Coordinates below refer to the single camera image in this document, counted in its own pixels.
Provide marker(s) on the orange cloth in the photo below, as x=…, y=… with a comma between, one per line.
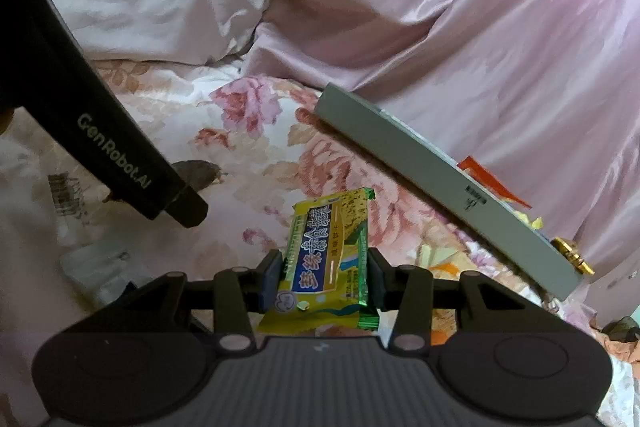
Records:
x=625, y=342

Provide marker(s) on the small golden yellow packet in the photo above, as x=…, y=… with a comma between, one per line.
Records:
x=572, y=254

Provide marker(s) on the red orange snack packet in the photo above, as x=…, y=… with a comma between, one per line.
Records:
x=482, y=177

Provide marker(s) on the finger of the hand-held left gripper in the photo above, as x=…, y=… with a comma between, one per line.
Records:
x=187, y=209

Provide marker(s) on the dark dried fish packet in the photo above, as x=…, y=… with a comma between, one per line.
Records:
x=200, y=172

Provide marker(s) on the floral bedsheet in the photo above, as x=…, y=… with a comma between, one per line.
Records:
x=240, y=147

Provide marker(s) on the yellow green biscuit packet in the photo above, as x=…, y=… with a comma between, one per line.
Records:
x=325, y=257

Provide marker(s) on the grey rectangular box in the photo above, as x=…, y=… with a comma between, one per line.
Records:
x=450, y=192

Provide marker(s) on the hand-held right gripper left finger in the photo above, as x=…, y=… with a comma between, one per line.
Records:
x=271, y=279

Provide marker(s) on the pink curtain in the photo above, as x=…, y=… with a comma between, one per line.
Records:
x=450, y=32

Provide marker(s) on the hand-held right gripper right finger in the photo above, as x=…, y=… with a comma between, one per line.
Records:
x=376, y=279

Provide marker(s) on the white plastic bag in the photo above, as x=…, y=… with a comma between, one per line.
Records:
x=35, y=207

